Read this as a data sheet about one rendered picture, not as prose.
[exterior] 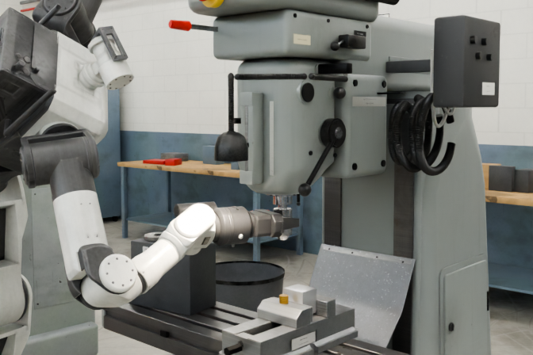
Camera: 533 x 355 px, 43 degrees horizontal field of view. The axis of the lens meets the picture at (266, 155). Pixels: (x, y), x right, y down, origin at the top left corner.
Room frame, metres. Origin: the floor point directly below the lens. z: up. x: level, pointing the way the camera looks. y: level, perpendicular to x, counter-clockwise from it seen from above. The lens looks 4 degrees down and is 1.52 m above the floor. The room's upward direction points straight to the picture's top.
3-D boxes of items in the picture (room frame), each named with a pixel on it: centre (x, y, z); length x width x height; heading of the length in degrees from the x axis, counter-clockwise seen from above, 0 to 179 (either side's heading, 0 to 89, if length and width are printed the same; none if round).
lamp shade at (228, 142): (1.43, 0.07, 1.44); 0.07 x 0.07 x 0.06
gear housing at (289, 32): (1.67, -0.07, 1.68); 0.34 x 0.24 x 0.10; 138
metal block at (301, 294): (1.60, -0.08, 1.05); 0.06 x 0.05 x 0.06; 47
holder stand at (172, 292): (1.93, 0.27, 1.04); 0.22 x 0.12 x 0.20; 57
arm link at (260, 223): (1.60, 0.04, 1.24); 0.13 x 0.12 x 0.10; 29
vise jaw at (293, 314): (1.56, -0.04, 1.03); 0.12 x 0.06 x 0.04; 47
